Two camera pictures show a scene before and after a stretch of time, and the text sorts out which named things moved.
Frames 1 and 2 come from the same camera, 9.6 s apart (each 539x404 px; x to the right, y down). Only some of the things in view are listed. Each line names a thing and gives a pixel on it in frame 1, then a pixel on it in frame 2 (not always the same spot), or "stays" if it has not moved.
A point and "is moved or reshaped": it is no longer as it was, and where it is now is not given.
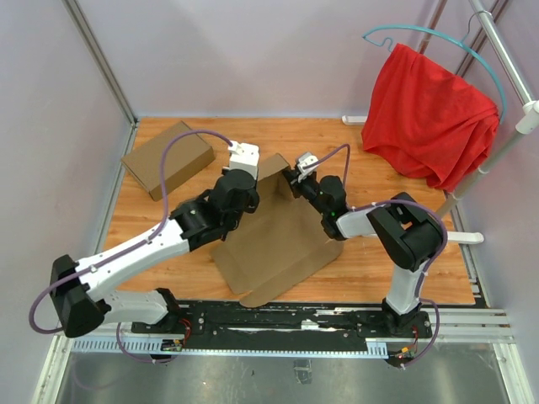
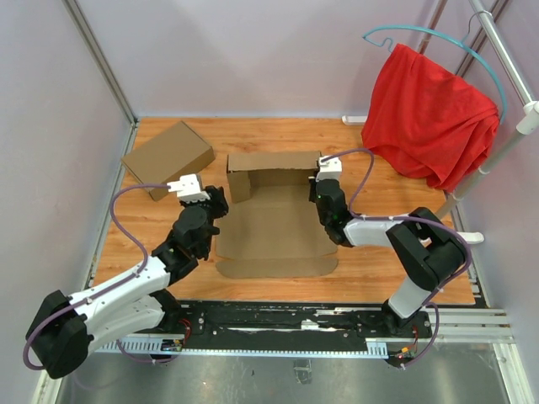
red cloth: [428, 119] stays
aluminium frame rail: [487, 326] stays
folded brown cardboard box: [184, 157] stays
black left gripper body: [234, 221] to [215, 207]
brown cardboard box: [273, 242] is moved or reshaped
